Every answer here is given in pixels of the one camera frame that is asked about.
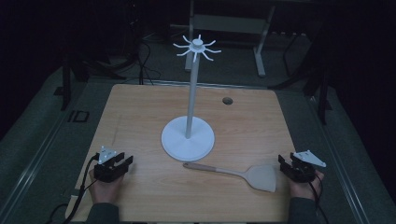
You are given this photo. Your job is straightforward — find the person's left hand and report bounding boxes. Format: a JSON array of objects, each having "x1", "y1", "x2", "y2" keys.
[{"x1": 89, "y1": 168, "x2": 126, "y2": 205}]

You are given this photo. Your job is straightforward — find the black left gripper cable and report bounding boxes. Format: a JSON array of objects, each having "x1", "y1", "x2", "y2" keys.
[{"x1": 46, "y1": 152, "x2": 101, "y2": 224}]

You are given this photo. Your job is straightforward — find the black metal stand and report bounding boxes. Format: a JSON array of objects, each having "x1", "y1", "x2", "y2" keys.
[
  {"x1": 303, "y1": 59, "x2": 333, "y2": 126},
  {"x1": 53, "y1": 55, "x2": 73, "y2": 112}
]

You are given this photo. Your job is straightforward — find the white metal desk frame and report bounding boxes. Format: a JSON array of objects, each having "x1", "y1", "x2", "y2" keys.
[{"x1": 184, "y1": 0, "x2": 276, "y2": 78}]

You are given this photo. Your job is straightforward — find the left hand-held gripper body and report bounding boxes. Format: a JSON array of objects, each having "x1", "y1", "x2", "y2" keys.
[{"x1": 93, "y1": 146, "x2": 127, "y2": 184}]

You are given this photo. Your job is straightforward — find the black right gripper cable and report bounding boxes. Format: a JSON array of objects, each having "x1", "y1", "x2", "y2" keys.
[{"x1": 307, "y1": 172, "x2": 331, "y2": 224}]

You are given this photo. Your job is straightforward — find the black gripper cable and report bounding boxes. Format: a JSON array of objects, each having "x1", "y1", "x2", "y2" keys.
[
  {"x1": 307, "y1": 172, "x2": 331, "y2": 224},
  {"x1": 46, "y1": 152, "x2": 101, "y2": 224}
]

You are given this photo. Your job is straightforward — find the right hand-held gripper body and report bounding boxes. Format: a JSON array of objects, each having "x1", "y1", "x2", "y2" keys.
[{"x1": 285, "y1": 149, "x2": 327, "y2": 184}]

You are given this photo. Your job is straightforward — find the white hook rack stand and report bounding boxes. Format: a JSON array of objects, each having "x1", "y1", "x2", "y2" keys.
[{"x1": 161, "y1": 34, "x2": 222, "y2": 162}]

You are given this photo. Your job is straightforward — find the grey spatula with wooden handle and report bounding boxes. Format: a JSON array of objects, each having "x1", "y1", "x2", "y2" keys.
[{"x1": 182, "y1": 161, "x2": 277, "y2": 193}]

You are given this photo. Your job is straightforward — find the black floor cables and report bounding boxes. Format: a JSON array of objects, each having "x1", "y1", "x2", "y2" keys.
[{"x1": 135, "y1": 36, "x2": 163, "y2": 86}]

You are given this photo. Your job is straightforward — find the person's right hand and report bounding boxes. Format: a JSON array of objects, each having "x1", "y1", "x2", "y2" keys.
[{"x1": 287, "y1": 170, "x2": 326, "y2": 202}]

